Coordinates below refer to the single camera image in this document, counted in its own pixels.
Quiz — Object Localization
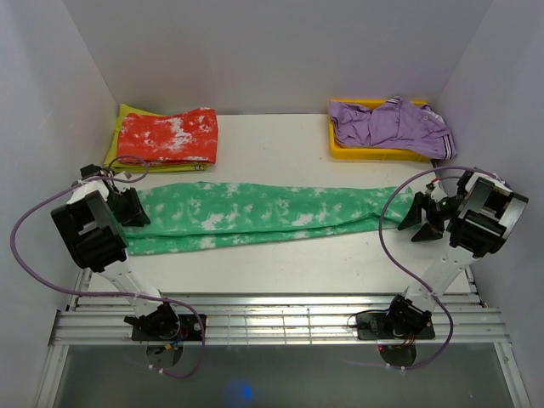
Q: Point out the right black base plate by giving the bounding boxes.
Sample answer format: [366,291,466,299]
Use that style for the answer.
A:
[351,310,435,341]

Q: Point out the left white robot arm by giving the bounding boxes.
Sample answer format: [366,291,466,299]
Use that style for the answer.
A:
[51,164,181,340]

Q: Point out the purple trousers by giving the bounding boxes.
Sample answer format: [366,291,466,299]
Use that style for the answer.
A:
[328,96,456,160]

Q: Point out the aluminium rail frame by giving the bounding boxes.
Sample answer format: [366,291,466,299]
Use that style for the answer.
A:
[49,292,510,346]

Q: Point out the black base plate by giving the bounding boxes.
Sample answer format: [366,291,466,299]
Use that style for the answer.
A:
[351,310,435,341]
[130,314,207,343]

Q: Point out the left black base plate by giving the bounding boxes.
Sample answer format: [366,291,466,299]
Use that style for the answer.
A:
[130,314,207,343]

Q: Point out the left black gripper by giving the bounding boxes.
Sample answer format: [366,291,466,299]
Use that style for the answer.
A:
[106,187,151,227]

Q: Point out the red tie-dye folded trousers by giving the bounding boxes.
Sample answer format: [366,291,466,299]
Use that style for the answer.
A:
[116,107,218,166]

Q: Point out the yellow folded trousers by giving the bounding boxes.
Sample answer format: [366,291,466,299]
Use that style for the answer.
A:
[104,104,209,173]

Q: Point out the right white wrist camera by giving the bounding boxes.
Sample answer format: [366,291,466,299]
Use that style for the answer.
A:
[425,180,446,201]

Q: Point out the yellow plastic tray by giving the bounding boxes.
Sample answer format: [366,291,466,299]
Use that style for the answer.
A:
[328,98,431,162]

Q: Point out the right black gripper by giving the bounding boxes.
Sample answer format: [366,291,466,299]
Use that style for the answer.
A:
[397,191,466,242]

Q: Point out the green tie-dye trousers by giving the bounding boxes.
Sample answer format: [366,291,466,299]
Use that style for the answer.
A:
[123,182,414,256]

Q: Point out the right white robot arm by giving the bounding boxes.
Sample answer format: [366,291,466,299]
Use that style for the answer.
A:
[382,170,529,337]

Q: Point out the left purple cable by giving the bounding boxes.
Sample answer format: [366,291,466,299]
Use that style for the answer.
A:
[8,155,207,379]

